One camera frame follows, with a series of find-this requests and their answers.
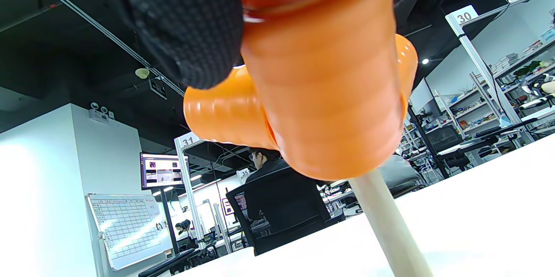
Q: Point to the person's right hand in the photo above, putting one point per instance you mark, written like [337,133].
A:
[186,21]

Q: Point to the white ceiling sensor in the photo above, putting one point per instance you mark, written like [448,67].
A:
[142,73]

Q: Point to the white grid whiteboard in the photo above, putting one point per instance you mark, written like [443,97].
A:
[130,229]

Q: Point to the grey fabric bag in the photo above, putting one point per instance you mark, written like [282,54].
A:
[401,175]

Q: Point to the white storage shelving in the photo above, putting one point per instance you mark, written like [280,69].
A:
[516,82]

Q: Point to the white numbered frame post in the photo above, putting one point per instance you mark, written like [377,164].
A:
[477,56]
[186,181]

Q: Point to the wooden cup rack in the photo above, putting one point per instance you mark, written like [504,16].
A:
[390,229]

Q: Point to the computer monitor on stand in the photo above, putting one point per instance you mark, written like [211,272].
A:
[161,172]

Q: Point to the orange plastic cup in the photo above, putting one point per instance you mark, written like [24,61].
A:
[221,112]
[325,86]
[407,69]

